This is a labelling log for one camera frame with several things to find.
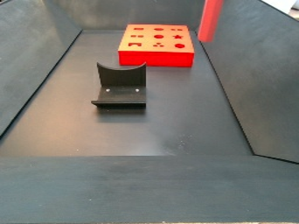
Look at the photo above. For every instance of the red shape board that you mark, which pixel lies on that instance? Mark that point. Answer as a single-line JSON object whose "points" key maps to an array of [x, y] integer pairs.
{"points": [[160, 45]]}

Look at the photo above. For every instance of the red hexagon peg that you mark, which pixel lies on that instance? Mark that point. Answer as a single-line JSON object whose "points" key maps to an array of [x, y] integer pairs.
{"points": [[208, 20]]}

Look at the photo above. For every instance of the black curved holder stand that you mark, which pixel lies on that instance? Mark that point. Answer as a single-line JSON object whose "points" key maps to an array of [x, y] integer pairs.
{"points": [[122, 87]]}

